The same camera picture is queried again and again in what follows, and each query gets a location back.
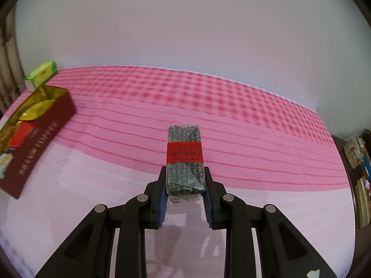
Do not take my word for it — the blue wafer packet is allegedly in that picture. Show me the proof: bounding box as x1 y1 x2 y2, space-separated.
0 148 15 180

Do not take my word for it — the red snack packet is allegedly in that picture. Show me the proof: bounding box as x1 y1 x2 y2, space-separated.
10 121 37 148

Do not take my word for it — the white ribbed radiator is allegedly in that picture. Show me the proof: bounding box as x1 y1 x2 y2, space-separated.
0 14 26 116

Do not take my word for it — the beige printed box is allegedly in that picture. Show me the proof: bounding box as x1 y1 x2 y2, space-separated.
343 138 366 168

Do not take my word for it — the yellow gold-patterned snack packet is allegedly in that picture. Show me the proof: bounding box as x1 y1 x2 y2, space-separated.
19 98 57 120

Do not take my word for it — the green tissue pack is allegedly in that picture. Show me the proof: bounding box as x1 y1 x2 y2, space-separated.
24 60 58 92

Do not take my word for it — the pink checked tablecloth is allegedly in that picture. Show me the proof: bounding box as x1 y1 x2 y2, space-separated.
0 65 357 278

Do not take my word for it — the dark red tin box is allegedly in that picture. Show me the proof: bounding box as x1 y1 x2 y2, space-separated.
0 85 77 200

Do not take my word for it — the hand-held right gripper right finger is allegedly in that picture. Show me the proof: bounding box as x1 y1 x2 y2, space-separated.
203 166 338 278

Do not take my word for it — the clear fried twist packet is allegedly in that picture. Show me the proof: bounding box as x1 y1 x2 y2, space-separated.
0 124 18 151

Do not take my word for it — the dark green block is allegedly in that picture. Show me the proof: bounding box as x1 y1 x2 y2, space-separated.
166 124 207 196

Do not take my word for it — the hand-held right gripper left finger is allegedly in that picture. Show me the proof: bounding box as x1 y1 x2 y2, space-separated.
34 166 169 278

